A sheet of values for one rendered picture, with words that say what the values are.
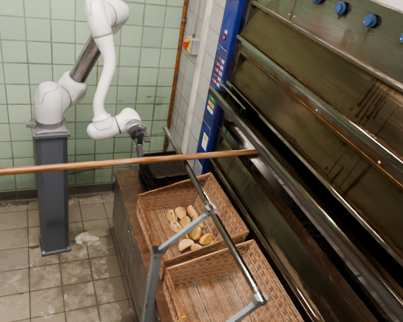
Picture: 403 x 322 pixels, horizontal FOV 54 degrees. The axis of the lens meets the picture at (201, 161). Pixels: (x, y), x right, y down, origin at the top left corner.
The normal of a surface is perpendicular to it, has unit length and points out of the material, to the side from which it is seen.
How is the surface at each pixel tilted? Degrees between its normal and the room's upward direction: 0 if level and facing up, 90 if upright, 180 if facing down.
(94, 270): 0
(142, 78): 90
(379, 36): 90
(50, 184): 90
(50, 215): 90
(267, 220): 70
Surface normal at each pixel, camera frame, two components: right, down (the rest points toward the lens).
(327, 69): -0.81, -0.22
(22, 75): 0.35, 0.57
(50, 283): 0.17, -0.82
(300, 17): -0.92, 0.06
